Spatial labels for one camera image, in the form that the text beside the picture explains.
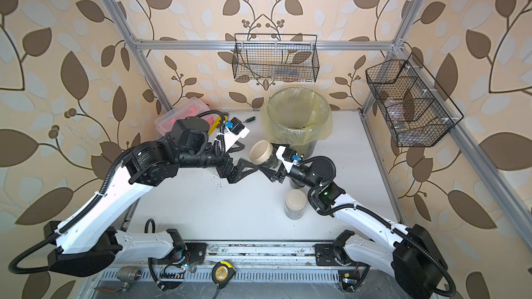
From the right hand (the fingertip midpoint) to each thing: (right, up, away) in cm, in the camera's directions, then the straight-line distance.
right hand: (263, 153), depth 67 cm
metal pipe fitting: (-45, -40, +1) cm, 60 cm away
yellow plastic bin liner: (+2, +5, +20) cm, 21 cm away
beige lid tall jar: (+11, -19, +7) cm, 23 cm away
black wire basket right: (+55, +14, +5) cm, 57 cm away
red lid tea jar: (+13, -17, +24) cm, 32 cm away
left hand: (-4, +1, -9) cm, 10 cm away
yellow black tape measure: (-14, -40, +1) cm, 43 cm away
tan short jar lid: (-1, +1, -2) cm, 2 cm away
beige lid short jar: (+3, -1, -5) cm, 6 cm away
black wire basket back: (+4, +42, +29) cm, 51 cm away
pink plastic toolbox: (-39, +19, +39) cm, 58 cm away
